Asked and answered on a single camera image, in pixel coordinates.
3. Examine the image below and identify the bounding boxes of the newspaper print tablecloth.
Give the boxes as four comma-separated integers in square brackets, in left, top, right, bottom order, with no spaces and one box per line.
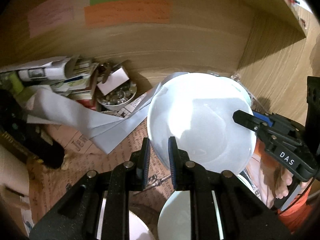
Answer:
[21,91,175,238]

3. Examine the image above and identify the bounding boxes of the rolled printed paper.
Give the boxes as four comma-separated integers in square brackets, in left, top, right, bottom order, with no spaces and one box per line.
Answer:
[0,56,73,81]

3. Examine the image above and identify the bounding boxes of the pink paper note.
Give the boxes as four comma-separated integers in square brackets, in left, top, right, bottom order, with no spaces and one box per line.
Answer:
[27,0,75,38]

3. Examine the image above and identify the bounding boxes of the mint green plate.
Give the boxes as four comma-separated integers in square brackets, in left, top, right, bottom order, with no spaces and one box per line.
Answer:
[225,76,253,110]

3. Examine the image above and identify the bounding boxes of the orange paper note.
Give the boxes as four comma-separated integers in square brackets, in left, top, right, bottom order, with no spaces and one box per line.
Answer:
[84,0,173,27]

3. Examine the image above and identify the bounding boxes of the white paper sheets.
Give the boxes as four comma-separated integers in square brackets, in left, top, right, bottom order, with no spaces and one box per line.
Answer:
[26,83,163,155]

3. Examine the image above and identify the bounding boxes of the yellow green tube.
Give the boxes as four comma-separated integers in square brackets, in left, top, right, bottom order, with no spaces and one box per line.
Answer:
[7,71,26,93]

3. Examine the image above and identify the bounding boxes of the orange garment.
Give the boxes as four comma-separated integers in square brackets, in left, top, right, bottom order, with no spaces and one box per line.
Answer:
[276,140,320,232]

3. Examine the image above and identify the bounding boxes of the bowl of small metal items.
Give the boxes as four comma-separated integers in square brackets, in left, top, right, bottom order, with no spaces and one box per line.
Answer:
[97,81,138,111]

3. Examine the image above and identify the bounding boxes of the dark glass bottle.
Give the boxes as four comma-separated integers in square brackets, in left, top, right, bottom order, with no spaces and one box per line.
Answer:
[0,87,66,170]

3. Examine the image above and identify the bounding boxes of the white folded card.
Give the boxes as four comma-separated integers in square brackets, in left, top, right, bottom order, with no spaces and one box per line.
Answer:
[96,66,130,95]

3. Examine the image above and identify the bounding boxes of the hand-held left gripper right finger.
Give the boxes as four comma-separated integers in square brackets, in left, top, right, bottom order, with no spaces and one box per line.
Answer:
[168,136,292,240]

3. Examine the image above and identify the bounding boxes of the white plate below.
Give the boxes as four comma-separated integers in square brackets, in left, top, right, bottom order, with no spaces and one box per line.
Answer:
[157,173,263,240]

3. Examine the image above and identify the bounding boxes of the white plate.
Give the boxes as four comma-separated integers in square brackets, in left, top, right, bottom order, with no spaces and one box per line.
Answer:
[147,72,256,176]

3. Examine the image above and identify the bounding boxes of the thin black cable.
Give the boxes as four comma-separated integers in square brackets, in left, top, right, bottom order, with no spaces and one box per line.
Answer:
[272,179,316,214]

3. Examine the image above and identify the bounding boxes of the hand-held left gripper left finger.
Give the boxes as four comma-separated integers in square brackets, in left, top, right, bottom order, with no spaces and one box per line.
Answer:
[29,137,151,240]

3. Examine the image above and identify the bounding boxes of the person's right hand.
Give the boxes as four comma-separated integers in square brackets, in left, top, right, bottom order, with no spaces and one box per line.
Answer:
[274,165,313,200]

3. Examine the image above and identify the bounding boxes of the stack of books and papers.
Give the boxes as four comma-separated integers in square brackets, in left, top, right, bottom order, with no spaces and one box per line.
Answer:
[49,57,101,111]

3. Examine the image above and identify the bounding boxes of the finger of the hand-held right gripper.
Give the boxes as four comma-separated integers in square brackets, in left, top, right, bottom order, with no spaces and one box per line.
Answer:
[252,112,273,127]
[232,109,266,132]

